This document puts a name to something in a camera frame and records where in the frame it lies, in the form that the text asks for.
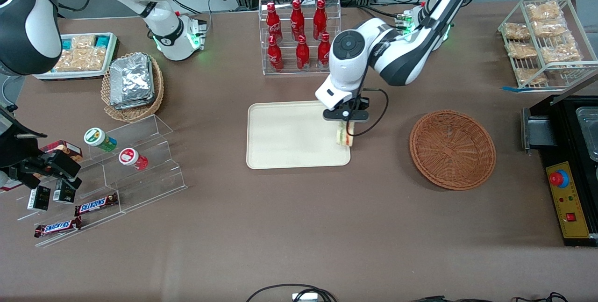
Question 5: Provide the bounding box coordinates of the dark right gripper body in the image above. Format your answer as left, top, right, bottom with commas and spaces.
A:
0, 107, 47, 187

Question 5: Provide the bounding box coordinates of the clear bag of cracker snacks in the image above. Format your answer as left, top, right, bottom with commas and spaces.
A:
503, 22, 531, 41
525, 1, 562, 22
514, 68, 548, 86
539, 36, 582, 65
505, 41, 538, 60
532, 19, 569, 39

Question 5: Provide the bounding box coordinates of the clear acrylic stepped shelf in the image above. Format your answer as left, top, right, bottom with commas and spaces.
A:
16, 114, 188, 248

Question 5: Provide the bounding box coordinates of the silver foil pack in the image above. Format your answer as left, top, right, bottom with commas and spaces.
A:
109, 53, 154, 106
112, 59, 156, 110

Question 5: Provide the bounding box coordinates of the beige rectangular tray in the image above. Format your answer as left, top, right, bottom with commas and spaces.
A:
246, 100, 351, 170

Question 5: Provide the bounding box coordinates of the red emergency stop button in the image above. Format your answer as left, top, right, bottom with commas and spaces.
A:
549, 170, 570, 188

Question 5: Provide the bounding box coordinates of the black table cable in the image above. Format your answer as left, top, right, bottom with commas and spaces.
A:
343, 4, 408, 26

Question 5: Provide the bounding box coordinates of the clear acrylic bottle rack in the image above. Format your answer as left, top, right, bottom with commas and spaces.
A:
258, 0, 342, 76

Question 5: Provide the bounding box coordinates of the red-brown chocolate box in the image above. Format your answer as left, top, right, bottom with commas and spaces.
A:
39, 139, 84, 163

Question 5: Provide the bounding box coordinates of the oval tan wicker basket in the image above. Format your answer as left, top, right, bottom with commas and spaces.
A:
101, 51, 164, 123

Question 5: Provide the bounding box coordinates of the yellow control panel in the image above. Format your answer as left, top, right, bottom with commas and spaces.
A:
545, 161, 591, 240

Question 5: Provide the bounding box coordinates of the black looped cable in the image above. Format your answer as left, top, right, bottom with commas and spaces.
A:
245, 284, 338, 302

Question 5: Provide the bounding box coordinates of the red cup with white lid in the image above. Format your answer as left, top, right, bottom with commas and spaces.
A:
118, 147, 149, 171

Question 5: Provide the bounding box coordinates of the round brown wicker basket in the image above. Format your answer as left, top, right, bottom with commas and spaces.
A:
409, 109, 497, 191

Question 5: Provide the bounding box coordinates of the black yellow control box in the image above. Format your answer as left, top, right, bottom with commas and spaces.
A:
528, 94, 598, 247

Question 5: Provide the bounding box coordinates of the clear bag of nut snacks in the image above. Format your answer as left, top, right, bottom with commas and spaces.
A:
70, 35, 97, 50
53, 47, 108, 72

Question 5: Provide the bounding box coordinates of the white wire rack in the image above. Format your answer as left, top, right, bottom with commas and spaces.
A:
497, 0, 598, 90

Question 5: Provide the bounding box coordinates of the white rectangular bin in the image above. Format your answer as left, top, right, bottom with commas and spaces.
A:
33, 32, 119, 81

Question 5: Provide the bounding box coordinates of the small black box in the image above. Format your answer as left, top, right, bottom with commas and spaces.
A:
27, 185, 51, 212
52, 180, 77, 205

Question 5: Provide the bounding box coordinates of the grey metal box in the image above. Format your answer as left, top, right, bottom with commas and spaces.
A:
521, 108, 557, 151

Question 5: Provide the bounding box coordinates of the brown Snickers bar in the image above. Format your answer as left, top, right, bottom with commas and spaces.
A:
33, 216, 83, 238
74, 193, 119, 217

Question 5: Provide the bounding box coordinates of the triangle sandwich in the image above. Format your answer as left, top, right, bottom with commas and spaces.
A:
336, 122, 355, 147

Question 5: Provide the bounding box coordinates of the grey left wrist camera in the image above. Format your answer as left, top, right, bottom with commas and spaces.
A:
322, 108, 370, 122

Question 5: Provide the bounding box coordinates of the red cola bottle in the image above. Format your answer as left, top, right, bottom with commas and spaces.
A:
290, 0, 306, 41
312, 0, 328, 41
267, 36, 285, 72
317, 32, 332, 70
295, 35, 311, 72
266, 2, 284, 43

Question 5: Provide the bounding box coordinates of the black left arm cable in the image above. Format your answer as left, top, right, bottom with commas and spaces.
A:
359, 87, 389, 137

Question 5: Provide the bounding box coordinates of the green cup with white lid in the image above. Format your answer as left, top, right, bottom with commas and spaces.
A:
84, 127, 118, 152

